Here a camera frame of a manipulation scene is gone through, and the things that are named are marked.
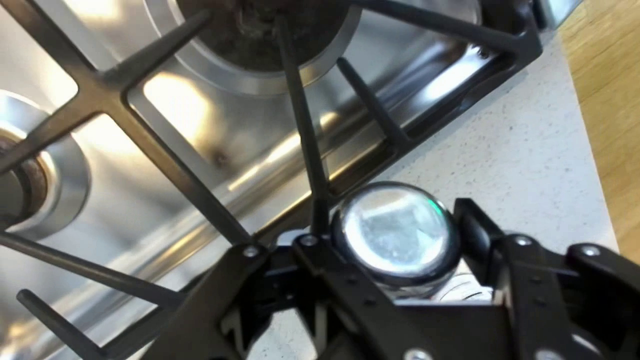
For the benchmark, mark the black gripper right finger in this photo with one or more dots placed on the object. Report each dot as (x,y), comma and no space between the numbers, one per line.
(566,300)

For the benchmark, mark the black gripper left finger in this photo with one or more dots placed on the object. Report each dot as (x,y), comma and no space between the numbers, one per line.
(221,300)

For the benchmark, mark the silver measuring cup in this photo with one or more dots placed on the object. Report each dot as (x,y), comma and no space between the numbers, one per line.
(397,233)

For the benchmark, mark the stainless steel gas range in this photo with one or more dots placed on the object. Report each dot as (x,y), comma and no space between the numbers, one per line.
(221,132)

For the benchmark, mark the light wooden board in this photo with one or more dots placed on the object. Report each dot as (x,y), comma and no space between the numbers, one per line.
(606,101)

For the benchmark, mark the black cast iron stove grate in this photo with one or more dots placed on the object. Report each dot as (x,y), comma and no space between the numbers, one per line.
(107,92)

